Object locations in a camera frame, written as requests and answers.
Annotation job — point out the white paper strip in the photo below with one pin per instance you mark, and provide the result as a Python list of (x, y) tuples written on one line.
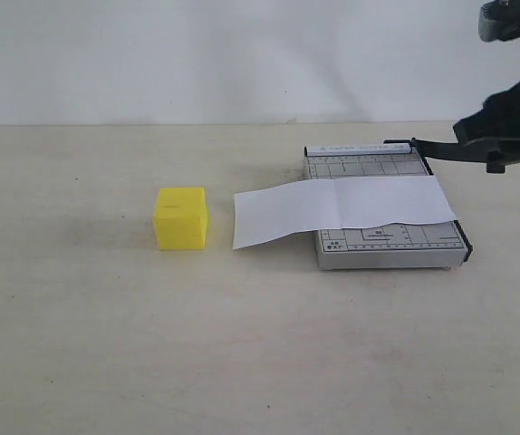
[(265, 215)]

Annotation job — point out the yellow foam cube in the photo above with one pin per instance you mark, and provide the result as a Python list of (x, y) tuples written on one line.
[(180, 218)]

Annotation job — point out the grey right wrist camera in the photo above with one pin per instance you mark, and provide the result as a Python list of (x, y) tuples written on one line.
[(495, 22)]

